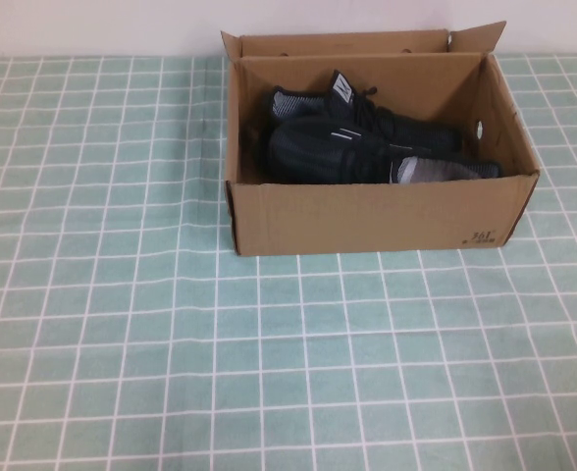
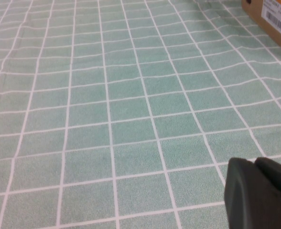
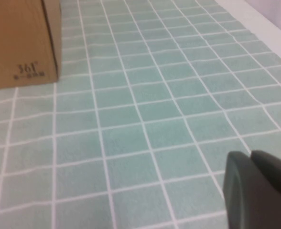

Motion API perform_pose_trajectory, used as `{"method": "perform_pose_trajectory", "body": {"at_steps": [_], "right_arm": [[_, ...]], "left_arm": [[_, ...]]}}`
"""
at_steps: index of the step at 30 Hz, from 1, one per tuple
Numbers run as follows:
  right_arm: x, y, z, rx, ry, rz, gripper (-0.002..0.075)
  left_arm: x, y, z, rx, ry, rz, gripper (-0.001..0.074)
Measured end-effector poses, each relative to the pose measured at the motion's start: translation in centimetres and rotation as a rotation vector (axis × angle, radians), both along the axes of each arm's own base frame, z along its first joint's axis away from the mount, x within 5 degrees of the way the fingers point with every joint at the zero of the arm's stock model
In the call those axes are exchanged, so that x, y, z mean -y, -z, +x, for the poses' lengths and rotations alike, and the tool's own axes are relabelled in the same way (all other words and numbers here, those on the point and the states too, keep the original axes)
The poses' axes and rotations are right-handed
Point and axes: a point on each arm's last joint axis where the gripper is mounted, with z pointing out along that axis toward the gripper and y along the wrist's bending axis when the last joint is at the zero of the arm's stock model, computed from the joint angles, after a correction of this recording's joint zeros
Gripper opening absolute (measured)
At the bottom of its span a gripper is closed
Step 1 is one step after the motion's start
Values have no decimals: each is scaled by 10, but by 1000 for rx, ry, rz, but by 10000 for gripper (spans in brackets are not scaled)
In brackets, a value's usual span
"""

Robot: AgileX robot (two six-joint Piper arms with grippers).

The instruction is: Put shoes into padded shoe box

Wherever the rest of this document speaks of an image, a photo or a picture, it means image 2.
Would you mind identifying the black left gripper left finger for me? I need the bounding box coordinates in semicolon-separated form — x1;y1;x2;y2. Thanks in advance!
224;157;281;229

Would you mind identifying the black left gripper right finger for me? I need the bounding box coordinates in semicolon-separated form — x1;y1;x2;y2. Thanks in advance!
254;156;281;198

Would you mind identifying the brown cardboard shoe box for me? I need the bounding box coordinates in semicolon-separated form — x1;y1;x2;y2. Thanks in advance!
241;0;281;58

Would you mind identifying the white orange barcode label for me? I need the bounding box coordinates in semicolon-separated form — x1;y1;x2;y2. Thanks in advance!
261;0;281;39

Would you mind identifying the green white checked tablecloth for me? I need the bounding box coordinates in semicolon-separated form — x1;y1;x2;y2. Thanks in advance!
0;0;281;229

